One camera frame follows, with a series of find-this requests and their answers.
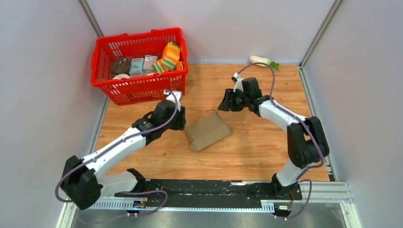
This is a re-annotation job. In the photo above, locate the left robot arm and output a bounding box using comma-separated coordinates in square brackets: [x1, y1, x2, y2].
[55, 99, 186, 209]

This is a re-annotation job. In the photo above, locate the grey pink small box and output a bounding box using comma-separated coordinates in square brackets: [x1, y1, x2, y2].
[143, 55, 158, 74]

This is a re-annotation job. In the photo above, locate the red plastic shopping basket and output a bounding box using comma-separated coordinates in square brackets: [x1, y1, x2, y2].
[90, 27, 189, 105]

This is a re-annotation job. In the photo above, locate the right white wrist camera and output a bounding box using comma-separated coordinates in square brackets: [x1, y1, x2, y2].
[231, 73, 244, 92]

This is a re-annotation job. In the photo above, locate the brown cardboard box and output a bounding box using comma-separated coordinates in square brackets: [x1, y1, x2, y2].
[185, 112, 232, 152]

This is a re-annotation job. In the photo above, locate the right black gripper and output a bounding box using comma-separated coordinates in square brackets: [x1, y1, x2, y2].
[218, 89, 249, 112]

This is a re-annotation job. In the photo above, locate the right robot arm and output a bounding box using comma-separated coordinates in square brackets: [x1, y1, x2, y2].
[218, 75, 330, 199]

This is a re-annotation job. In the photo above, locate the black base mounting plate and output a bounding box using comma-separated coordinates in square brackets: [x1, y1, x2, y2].
[134, 179, 302, 209]

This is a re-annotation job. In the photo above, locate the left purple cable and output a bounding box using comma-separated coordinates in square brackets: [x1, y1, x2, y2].
[55, 90, 180, 221]

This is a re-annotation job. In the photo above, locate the white toy radish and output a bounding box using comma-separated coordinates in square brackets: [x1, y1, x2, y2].
[249, 56, 280, 70]

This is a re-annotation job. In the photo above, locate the orange green striped box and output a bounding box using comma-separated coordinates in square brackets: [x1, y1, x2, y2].
[161, 42, 181, 70]

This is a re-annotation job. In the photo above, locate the teal small box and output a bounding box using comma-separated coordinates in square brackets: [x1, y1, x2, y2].
[129, 57, 144, 77]

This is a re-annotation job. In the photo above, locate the white round tape roll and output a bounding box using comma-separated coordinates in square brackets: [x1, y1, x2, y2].
[113, 74, 130, 80]

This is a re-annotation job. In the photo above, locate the brown round toy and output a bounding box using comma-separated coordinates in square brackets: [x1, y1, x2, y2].
[110, 57, 131, 75]

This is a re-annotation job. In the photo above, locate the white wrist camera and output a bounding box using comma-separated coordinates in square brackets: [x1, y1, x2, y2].
[231, 73, 244, 92]
[163, 89, 183, 111]

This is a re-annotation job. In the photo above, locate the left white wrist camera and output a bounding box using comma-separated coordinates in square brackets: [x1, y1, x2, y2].
[163, 89, 183, 111]

